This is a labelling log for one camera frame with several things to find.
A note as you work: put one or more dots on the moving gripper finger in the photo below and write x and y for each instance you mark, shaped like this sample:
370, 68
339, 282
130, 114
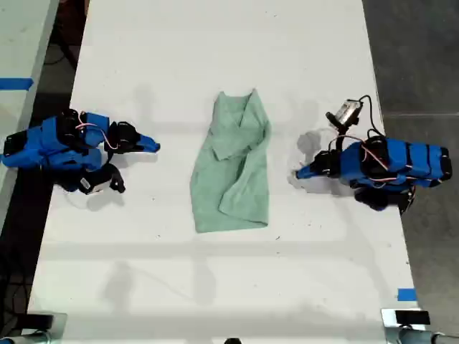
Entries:
138, 148
313, 173

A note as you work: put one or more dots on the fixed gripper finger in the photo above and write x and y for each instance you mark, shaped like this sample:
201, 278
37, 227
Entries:
311, 167
148, 141

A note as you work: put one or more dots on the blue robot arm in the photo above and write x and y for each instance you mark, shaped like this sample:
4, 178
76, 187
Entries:
46, 141
412, 159

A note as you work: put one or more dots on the pale green t-shirt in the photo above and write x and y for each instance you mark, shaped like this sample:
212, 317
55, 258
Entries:
233, 179

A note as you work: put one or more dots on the long blue tape strip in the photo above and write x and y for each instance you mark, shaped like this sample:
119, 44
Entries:
16, 83

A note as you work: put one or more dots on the white side table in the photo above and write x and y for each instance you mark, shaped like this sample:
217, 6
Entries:
21, 43

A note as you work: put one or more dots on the short blue tape strip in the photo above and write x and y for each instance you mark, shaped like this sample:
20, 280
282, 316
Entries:
407, 294

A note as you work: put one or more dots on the small black box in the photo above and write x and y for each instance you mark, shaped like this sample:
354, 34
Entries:
411, 317
40, 321

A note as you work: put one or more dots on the black round object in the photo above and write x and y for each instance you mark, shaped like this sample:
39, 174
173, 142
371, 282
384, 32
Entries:
233, 341

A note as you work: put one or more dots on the grey metal pipe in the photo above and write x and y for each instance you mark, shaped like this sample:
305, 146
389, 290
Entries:
25, 338
426, 337

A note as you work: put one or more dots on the black camera stalk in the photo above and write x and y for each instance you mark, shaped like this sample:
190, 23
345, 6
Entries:
345, 130

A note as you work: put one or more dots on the silver black camera box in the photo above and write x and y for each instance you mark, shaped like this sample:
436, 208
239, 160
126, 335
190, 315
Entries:
346, 112

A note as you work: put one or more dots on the black camera box white label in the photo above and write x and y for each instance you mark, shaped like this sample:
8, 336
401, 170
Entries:
94, 182

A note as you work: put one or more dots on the metal table clamp bracket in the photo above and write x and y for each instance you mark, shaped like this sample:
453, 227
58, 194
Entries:
388, 322
59, 328

